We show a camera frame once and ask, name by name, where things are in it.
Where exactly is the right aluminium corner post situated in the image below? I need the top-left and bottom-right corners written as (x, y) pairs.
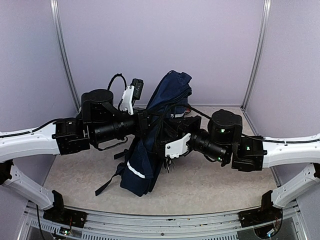
top-left (241, 0), bottom-right (272, 112)

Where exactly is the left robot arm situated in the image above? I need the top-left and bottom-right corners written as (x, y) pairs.
top-left (0, 86), bottom-right (150, 223)

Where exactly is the left aluminium corner post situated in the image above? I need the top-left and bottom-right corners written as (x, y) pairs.
top-left (50, 0), bottom-right (81, 111)

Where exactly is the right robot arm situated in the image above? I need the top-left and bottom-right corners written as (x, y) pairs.
top-left (155, 109), bottom-right (320, 227)

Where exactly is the navy blue backpack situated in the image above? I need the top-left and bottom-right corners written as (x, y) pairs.
top-left (91, 70), bottom-right (192, 197)

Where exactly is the metal front rail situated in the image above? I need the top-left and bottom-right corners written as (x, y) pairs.
top-left (23, 197), bottom-right (310, 240)

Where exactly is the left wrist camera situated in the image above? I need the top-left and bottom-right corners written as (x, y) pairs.
top-left (118, 78), bottom-right (144, 116)

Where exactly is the aluminium corner post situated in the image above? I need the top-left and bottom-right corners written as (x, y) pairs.
top-left (241, 0), bottom-right (272, 112)
top-left (50, 0), bottom-right (81, 111)

